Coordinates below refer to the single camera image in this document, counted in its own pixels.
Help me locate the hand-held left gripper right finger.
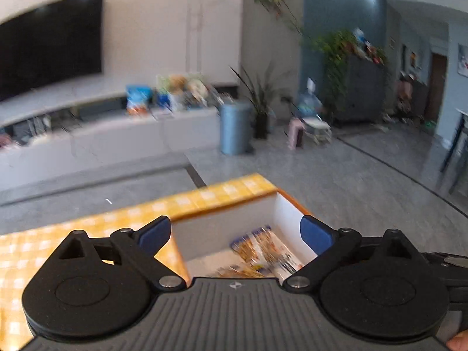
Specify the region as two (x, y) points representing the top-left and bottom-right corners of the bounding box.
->
(283, 215), (421, 289)

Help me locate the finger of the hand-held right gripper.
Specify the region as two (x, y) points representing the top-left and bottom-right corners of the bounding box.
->
(420, 252), (468, 268)

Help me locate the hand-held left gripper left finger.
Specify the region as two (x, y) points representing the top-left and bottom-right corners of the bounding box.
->
(51, 216), (185, 289)

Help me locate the orange cardboard box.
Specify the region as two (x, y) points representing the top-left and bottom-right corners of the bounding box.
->
(169, 189), (319, 288)

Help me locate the person's right hand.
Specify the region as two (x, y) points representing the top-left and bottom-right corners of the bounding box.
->
(447, 330), (468, 351)

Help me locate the white marble television console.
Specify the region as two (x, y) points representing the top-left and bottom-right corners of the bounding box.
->
(0, 91), (238, 193)

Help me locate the white low stool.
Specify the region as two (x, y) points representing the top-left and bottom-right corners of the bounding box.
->
(303, 117), (333, 146)

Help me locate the dark table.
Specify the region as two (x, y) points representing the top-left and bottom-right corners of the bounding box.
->
(441, 108), (468, 191)

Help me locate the yellow white checked tablecloth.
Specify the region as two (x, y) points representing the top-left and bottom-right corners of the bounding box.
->
(0, 173), (278, 351)

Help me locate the grey blue trash can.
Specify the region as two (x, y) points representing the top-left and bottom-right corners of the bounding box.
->
(219, 102), (254, 155)

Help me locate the blue water jug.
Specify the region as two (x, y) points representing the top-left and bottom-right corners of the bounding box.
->
(295, 78), (324, 118)

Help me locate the blue snack bag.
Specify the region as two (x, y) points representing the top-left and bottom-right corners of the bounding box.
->
(125, 85), (152, 115)

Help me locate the green illustrated card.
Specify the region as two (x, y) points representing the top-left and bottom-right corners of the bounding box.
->
(156, 75), (205, 110)

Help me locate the potted long-leaf plant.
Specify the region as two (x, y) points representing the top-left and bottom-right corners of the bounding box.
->
(230, 64), (289, 140)

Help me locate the brown teddy bear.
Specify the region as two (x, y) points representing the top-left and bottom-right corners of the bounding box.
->
(169, 76), (187, 96)

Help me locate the grey cabinet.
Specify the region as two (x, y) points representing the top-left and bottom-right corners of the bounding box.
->
(334, 55), (388, 125)

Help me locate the brown wooden door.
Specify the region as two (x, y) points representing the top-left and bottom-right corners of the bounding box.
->
(424, 53), (448, 123)

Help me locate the leafy green climbing plant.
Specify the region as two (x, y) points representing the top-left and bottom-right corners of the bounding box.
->
(311, 29), (366, 125)

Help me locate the black curved television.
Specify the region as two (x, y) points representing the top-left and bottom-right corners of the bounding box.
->
(0, 0), (104, 103)

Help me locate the hanging vine plant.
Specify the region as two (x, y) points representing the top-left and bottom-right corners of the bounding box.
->
(252, 0), (311, 41)

